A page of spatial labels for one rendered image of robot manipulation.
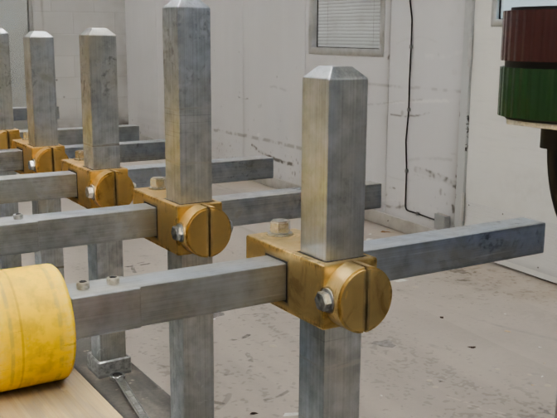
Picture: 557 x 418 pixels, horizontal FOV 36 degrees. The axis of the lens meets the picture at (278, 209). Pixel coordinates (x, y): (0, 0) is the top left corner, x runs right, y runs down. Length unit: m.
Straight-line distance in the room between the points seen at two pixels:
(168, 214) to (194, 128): 0.09
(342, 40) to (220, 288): 4.99
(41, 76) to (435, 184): 3.66
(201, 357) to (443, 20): 3.92
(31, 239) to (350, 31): 4.77
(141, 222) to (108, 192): 0.18
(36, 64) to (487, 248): 0.75
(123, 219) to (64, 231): 0.06
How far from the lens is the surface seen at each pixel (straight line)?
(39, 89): 1.30
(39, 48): 1.30
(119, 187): 1.06
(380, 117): 5.17
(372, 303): 0.63
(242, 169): 1.21
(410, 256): 0.74
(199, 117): 0.84
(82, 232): 0.86
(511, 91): 0.40
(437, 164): 4.75
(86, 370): 1.17
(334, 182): 0.62
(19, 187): 1.09
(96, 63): 1.06
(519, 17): 0.39
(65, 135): 1.63
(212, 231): 0.83
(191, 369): 0.90
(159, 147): 1.42
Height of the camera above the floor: 1.13
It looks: 12 degrees down
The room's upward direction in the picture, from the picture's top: straight up
